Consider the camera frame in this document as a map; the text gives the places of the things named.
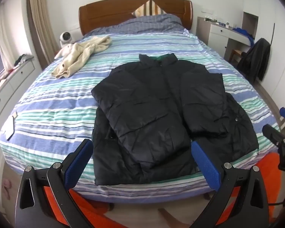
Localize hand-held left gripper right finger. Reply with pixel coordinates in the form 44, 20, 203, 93
191, 141, 270, 228

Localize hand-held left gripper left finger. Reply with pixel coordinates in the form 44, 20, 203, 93
15, 138, 95, 228

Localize black puffer jacket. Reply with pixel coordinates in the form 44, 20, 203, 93
91, 53, 259, 186

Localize clothes pile on cabinet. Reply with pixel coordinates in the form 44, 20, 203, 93
14, 54, 34, 66

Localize orange cloth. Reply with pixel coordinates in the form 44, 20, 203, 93
41, 152, 285, 228

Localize black coat on chair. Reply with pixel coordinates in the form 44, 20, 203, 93
237, 38, 271, 83

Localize bed with striped sheet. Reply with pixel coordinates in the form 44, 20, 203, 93
0, 34, 279, 205

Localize pink slippers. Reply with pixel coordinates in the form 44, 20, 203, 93
2, 178, 13, 201

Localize white paper sheet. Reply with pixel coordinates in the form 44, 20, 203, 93
2, 113, 18, 140

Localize wooden chair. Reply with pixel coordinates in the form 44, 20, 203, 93
230, 49, 243, 63

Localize blue cloth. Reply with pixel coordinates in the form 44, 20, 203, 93
233, 27, 255, 45

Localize white drawer cabinet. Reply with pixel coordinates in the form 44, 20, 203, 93
0, 57, 42, 133

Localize white desk with drawer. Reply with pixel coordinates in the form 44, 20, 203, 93
197, 17, 254, 62

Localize cream fleece garment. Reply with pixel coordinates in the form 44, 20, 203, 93
52, 35, 112, 79

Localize row of small desk bottles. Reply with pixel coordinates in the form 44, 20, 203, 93
204, 16, 231, 27

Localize white round fan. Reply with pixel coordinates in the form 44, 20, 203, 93
59, 32, 74, 47

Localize white sheer curtain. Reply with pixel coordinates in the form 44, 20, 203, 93
0, 5, 16, 76

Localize beige curtain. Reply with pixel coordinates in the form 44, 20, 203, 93
26, 0, 60, 70

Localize wooden headboard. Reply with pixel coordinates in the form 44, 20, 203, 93
79, 0, 193, 36

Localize grey-blue checked pillow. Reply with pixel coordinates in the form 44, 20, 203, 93
83, 14, 184, 37

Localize striped pillow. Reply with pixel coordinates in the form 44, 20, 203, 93
132, 0, 167, 18

